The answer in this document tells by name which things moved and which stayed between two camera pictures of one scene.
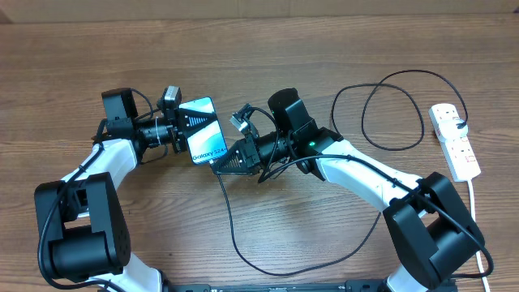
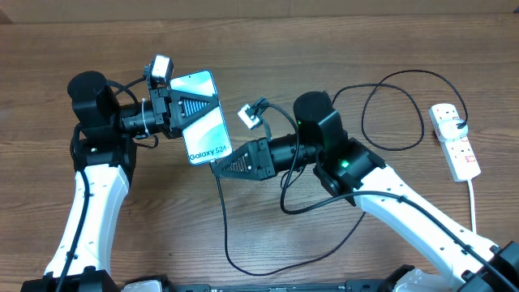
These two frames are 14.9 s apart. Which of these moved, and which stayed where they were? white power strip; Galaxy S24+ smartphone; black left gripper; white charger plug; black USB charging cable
Moved: black USB charging cable; Galaxy S24+ smartphone; black left gripper
Stayed: white power strip; white charger plug
